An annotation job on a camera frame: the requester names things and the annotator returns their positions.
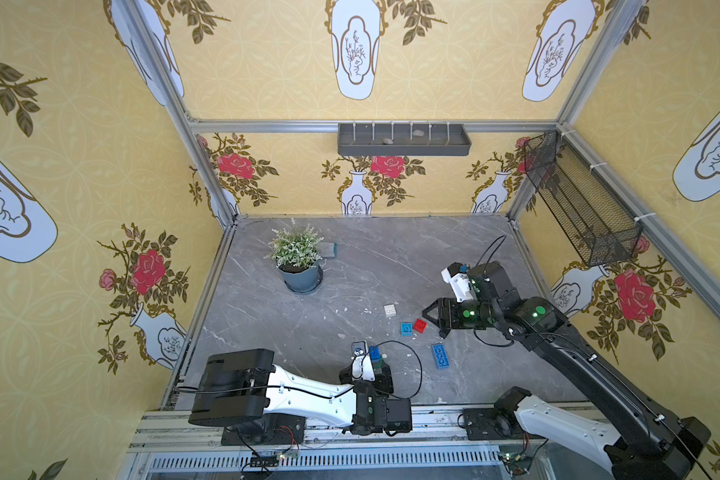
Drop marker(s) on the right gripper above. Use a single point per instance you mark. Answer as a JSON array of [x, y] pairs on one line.
[[444, 312]]

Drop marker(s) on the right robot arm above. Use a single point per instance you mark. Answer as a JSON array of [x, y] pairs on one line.
[[641, 439]]

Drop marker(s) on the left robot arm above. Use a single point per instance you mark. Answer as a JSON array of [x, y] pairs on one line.
[[243, 387]]

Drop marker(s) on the red lego brick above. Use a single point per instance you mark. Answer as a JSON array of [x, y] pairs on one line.
[[419, 326]]

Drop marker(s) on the teal lego brick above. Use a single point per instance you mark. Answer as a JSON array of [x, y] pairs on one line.
[[406, 329]]

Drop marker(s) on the long blue lego brick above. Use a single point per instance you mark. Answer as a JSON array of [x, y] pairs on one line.
[[440, 356]]

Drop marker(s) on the white lego brick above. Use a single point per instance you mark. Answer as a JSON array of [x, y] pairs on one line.
[[390, 310]]

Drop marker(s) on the potted plant grey pot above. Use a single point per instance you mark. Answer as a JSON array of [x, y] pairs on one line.
[[295, 252]]

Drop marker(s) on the grey teal sponge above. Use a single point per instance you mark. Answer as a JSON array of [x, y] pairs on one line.
[[327, 250]]

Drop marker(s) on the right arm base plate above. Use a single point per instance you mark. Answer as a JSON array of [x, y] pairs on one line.
[[487, 424]]

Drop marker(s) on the black wire mesh basket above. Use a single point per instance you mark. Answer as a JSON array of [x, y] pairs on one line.
[[598, 225]]

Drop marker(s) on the grey wall tray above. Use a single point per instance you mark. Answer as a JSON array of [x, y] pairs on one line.
[[413, 139]]

